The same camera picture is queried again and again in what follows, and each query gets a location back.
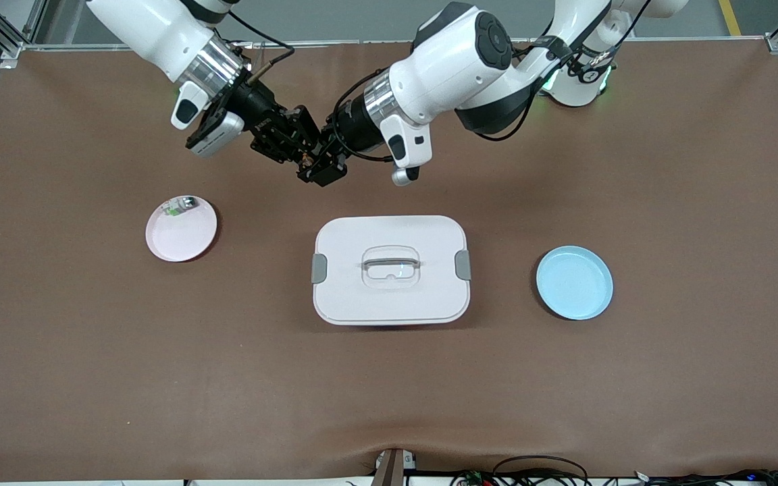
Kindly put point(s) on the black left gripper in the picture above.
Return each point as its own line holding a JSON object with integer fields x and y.
{"x": 352, "y": 130}

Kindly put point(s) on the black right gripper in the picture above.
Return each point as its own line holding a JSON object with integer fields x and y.
{"x": 256, "y": 108}

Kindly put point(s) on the small orange black switch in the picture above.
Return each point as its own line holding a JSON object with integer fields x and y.
{"x": 306, "y": 160}

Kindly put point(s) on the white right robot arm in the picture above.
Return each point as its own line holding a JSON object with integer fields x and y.
{"x": 152, "y": 27}

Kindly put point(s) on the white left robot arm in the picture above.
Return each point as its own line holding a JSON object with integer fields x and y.
{"x": 456, "y": 61}

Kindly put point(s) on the white lidded storage box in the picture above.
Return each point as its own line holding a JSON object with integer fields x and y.
{"x": 389, "y": 297}

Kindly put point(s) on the pink round plate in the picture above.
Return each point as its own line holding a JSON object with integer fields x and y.
{"x": 179, "y": 239}

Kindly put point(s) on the brown table mat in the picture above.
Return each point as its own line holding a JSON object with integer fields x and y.
{"x": 389, "y": 391}

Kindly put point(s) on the light blue round plate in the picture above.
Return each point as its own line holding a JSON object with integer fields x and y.
{"x": 575, "y": 283}

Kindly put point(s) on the small green white switch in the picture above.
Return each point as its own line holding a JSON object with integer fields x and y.
{"x": 176, "y": 209}

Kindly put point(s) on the table edge bracket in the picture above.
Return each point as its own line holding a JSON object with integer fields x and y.
{"x": 392, "y": 469}

